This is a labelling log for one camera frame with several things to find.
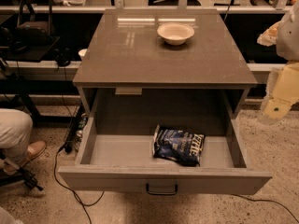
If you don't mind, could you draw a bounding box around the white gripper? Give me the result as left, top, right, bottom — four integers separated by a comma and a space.
257, 21, 299, 125

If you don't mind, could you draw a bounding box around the blue chip bag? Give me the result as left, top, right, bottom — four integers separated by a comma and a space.
152, 125, 206, 166

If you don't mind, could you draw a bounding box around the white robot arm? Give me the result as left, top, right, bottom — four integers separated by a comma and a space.
257, 2, 299, 125

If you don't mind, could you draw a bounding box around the grey cabinet with counter top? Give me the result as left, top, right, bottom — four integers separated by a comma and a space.
72, 8, 259, 119

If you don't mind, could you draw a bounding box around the open grey top drawer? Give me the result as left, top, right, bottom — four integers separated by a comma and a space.
57, 88, 273, 196

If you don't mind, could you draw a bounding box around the black bag on side table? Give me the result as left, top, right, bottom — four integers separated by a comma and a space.
10, 0, 53, 53

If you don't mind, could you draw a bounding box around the white paper bowl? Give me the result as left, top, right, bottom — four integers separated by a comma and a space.
157, 22, 194, 46

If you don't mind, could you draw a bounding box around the white paper cup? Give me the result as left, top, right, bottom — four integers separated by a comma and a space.
78, 49, 87, 60

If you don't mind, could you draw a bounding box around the brown leather shoe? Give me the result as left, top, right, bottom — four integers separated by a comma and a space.
4, 141, 46, 175

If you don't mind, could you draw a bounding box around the person's leg in beige trousers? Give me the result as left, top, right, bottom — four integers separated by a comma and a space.
0, 109, 33, 164

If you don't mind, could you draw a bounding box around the black low side table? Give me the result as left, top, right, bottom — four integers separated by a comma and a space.
0, 36, 60, 122

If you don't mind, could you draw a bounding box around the black tripod leg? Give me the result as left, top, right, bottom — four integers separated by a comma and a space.
0, 151, 43, 191

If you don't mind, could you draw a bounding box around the black floor cable right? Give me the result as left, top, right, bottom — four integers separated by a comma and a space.
232, 193, 299, 223

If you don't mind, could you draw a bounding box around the black floor cable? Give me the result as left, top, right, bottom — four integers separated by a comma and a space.
52, 143, 106, 224
232, 193, 299, 223

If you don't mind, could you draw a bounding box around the black drawer handle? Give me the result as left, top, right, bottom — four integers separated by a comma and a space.
146, 183, 178, 196

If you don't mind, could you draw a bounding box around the black floor cable left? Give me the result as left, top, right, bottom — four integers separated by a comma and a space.
52, 143, 106, 224

